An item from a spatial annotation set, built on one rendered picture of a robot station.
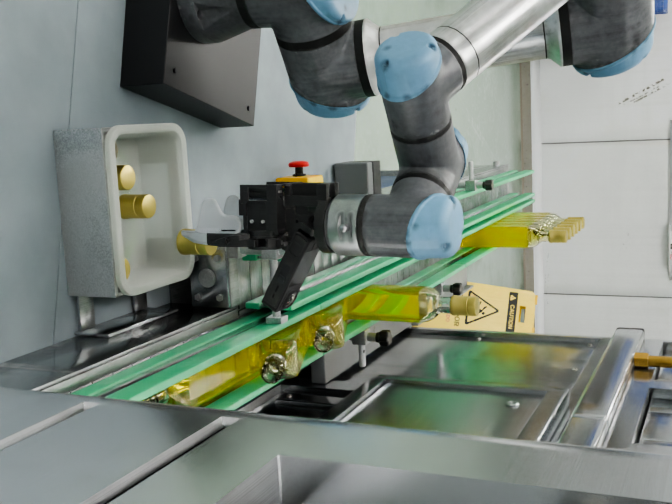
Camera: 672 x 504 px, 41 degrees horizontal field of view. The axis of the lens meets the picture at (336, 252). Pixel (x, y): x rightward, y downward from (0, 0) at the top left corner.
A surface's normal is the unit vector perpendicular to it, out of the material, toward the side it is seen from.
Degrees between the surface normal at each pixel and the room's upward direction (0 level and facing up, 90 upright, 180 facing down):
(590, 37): 77
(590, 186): 90
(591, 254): 90
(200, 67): 2
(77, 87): 0
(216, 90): 2
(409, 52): 88
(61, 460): 90
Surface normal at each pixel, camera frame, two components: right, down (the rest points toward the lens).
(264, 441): -0.05, -0.99
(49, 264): 0.91, 0.01
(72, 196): -0.41, 0.15
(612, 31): -0.15, 0.67
